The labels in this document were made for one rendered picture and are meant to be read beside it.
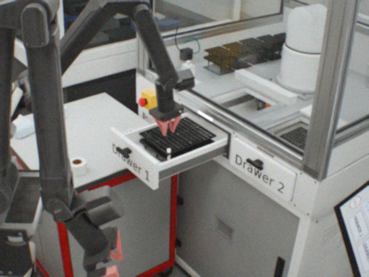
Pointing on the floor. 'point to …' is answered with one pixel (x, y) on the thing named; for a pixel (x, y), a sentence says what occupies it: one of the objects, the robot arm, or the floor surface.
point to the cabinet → (249, 228)
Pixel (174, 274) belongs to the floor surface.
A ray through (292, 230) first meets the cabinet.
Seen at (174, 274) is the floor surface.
